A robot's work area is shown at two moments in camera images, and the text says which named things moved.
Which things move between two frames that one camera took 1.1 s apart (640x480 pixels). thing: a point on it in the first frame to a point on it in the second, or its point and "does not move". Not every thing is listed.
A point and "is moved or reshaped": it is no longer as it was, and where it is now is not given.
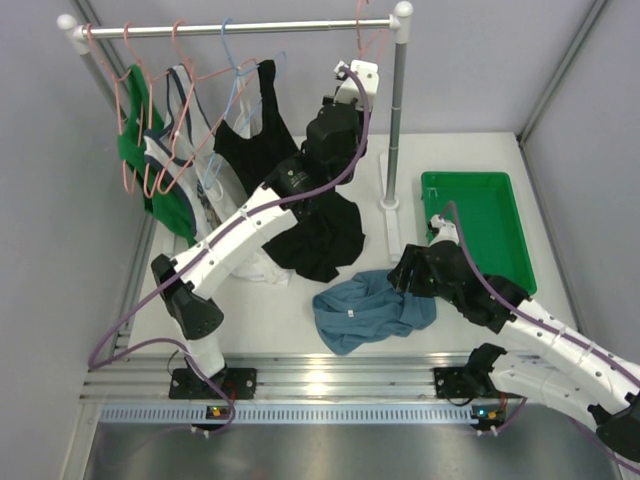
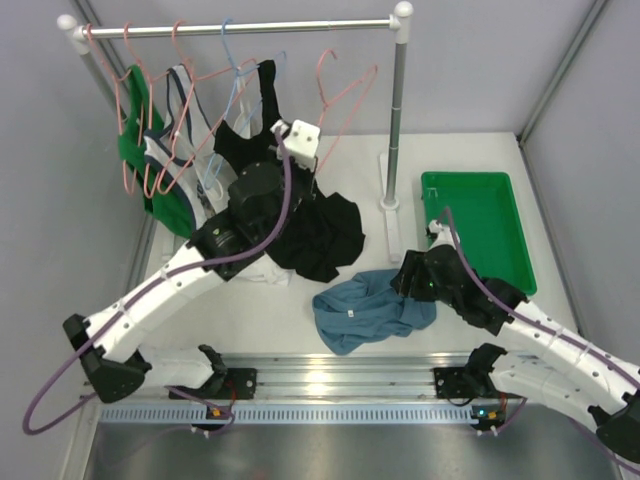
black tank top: [329, 231] does not move
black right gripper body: [423, 282] does not move
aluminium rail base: [333, 375] does not move
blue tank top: [369, 309] does not move
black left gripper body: [338, 101] to [304, 185]
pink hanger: [361, 48] is moved or reshaped
